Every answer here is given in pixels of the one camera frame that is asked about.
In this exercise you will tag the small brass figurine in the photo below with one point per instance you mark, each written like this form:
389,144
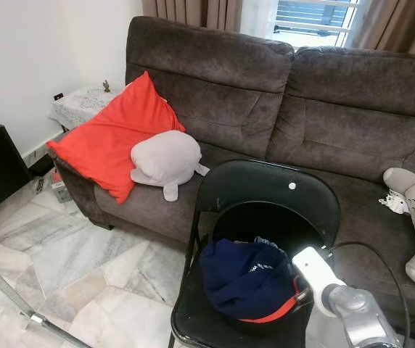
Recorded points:
107,87

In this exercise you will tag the brown curtain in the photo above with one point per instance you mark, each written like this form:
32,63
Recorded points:
193,13
400,27

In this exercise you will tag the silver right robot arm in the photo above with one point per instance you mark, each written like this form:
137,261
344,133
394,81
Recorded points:
360,315

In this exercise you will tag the silver metal clothes rack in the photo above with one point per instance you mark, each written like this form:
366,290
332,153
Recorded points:
19,304

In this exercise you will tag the grey seal plush toy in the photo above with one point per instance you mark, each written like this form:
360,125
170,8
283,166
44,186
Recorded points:
164,156

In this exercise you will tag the grey red power strip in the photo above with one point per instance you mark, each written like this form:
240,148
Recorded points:
59,187

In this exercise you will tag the lace covered side table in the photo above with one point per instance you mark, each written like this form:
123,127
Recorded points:
84,106

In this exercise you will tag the navy garment red trim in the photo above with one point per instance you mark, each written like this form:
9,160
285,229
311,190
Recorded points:
244,279

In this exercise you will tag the black round laundry bucket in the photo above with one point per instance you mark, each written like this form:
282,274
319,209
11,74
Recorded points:
258,221

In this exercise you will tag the red square cushion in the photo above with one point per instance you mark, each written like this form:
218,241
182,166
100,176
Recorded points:
106,141

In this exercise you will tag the window with white louvres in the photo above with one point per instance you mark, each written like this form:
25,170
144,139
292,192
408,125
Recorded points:
316,22

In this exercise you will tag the black power adapter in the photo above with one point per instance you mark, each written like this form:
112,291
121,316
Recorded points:
41,163

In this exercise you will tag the small black plug block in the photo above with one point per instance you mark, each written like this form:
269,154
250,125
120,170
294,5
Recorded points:
57,96

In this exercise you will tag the black low TV console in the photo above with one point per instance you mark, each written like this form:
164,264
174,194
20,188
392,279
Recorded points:
1,167

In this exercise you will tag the black metal folding chair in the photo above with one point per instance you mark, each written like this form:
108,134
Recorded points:
265,185

